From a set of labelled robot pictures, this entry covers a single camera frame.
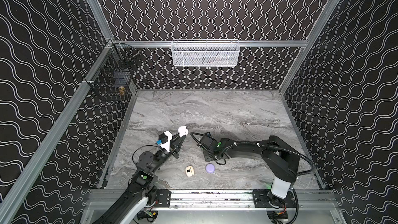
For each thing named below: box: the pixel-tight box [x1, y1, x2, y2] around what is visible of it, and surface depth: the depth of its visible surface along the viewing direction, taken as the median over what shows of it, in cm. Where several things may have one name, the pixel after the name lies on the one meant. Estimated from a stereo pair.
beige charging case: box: [185, 165, 195, 177], surface depth 83 cm
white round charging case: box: [178, 125, 189, 138], surface depth 72 cm
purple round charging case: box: [205, 163, 216, 174], surface depth 85 cm
